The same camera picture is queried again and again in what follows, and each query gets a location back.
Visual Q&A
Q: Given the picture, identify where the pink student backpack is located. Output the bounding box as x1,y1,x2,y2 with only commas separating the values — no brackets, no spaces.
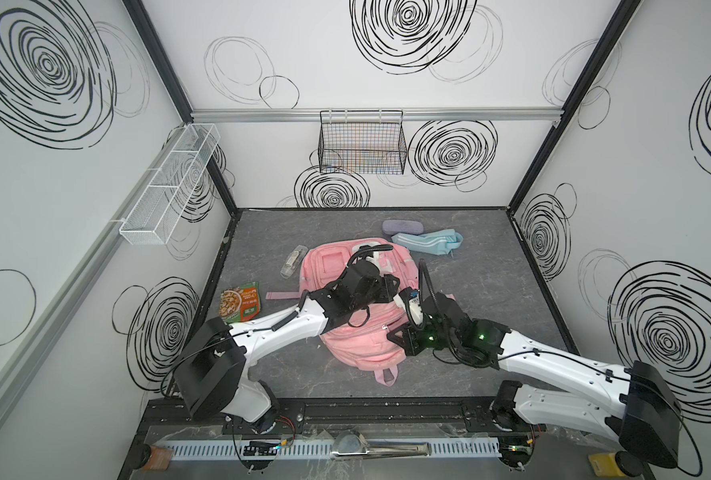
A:
266,238,419,386

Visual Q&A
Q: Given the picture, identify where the purple glasses case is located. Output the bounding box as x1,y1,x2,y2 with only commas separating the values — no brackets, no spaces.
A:
381,219,425,237

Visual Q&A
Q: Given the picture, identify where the light blue pouch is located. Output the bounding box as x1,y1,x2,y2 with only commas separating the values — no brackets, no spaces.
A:
391,229,463,256

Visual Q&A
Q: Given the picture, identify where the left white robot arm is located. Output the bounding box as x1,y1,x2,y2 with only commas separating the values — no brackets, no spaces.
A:
172,244,399,433

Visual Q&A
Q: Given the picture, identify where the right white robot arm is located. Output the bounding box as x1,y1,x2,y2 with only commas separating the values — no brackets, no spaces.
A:
385,264,689,469

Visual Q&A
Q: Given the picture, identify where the clear plastic pencil case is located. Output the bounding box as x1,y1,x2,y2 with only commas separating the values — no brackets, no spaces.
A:
281,245,309,279

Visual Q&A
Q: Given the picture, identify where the green snack packet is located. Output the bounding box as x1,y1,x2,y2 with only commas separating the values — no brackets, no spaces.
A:
218,282,262,324

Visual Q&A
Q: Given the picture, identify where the yellow black button box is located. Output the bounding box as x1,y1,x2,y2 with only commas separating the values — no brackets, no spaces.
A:
589,451,645,478

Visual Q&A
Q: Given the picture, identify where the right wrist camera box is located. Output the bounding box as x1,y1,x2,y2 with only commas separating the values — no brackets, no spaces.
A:
397,287,425,329

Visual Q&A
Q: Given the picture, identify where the white slotted cable duct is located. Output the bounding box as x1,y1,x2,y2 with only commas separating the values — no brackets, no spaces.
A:
157,437,501,461

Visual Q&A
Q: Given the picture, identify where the black wire basket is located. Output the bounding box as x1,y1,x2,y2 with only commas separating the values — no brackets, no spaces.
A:
317,120,409,175

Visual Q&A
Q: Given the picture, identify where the white wire shelf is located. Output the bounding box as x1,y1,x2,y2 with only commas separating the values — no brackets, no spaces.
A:
120,123,221,246

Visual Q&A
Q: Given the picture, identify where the aluminium wall rail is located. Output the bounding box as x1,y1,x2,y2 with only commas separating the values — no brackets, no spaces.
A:
192,107,563,123

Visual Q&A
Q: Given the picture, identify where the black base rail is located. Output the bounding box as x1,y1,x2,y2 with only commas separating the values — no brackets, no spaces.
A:
144,395,543,436

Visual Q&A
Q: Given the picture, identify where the black corner frame post left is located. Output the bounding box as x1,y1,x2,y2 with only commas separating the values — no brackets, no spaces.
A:
123,0,241,219

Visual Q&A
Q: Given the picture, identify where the black corner frame post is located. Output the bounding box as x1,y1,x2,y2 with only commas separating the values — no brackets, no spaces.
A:
507,0,643,216
123,0,241,219

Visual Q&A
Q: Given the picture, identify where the black corner frame post right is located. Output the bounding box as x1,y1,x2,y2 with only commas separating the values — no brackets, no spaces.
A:
507,0,643,216

